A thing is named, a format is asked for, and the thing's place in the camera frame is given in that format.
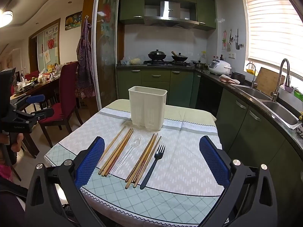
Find clear plastic spoon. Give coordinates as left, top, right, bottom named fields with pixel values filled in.
left=109, top=135, right=142, bottom=177

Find dark cooking pot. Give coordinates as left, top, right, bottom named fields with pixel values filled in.
left=231, top=72, right=247, bottom=84

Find round ceiling lamp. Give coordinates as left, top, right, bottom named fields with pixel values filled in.
left=0, top=11, right=14, bottom=27

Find white plastic utensil holder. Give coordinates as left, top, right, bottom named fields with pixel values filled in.
left=128, top=86, right=168, bottom=131

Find patterned tablecloth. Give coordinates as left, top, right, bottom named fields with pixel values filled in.
left=44, top=99, right=225, bottom=225

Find pink patterned garment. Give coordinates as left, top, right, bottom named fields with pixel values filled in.
left=0, top=163, right=12, bottom=181

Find green base cabinets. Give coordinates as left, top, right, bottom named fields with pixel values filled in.
left=116, top=66, right=303, bottom=227

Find dark wall poster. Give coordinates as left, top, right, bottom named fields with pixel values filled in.
left=65, top=11, right=83, bottom=31

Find assorted packets and bags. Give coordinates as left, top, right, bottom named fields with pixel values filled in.
left=15, top=63, right=64, bottom=91

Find green upper cabinets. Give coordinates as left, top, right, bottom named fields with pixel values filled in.
left=119, top=0, right=217, bottom=31

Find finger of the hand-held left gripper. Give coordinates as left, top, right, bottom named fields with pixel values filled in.
left=11, top=94, right=46, bottom=110
left=13, top=107, right=55, bottom=125

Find red upholstered chair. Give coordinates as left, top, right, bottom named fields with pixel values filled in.
left=24, top=70, right=40, bottom=81
left=38, top=61, right=82, bottom=147

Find person's left hand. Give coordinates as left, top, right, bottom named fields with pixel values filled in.
left=0, top=132, right=24, bottom=152

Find wooden cutting board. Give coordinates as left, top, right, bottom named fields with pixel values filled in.
left=256, top=67, right=286, bottom=97

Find black plastic fork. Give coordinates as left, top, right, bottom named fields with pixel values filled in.
left=140, top=145, right=166, bottom=190

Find checked hanging apron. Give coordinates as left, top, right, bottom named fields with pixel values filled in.
left=76, top=16, right=95, bottom=100

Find small steel faucet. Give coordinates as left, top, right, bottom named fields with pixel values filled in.
left=246, top=63, right=257, bottom=89

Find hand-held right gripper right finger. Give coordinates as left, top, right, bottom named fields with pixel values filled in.
left=199, top=135, right=278, bottom=227

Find white rice cooker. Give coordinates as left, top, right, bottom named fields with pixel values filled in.
left=208, top=59, right=232, bottom=76

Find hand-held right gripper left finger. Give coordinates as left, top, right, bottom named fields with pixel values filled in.
left=25, top=136, right=106, bottom=227

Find white window blind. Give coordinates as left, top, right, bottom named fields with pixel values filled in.
left=240, top=0, right=303, bottom=76

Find black gas stove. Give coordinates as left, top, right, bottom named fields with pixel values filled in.
left=143, top=60, right=193, bottom=67

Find black wok with lid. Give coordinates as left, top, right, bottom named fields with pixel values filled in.
left=171, top=51, right=188, bottom=62
left=148, top=49, right=167, bottom=61

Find wooden dining table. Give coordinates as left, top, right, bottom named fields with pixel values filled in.
left=11, top=76, right=59, bottom=158

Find door with paper posters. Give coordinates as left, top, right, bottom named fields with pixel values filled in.
left=28, top=18, right=61, bottom=72

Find steel double sink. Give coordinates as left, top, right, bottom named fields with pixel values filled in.
left=233, top=85, right=300, bottom=129

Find tall steel faucet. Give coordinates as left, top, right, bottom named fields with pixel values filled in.
left=271, top=58, right=291, bottom=102

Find person's dark clothing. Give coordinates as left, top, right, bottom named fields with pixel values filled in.
left=0, top=182, right=29, bottom=227

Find pink cloth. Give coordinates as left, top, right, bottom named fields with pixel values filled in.
left=219, top=74, right=241, bottom=85

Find steel range hood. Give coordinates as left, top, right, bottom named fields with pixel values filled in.
left=144, top=0, right=199, bottom=29

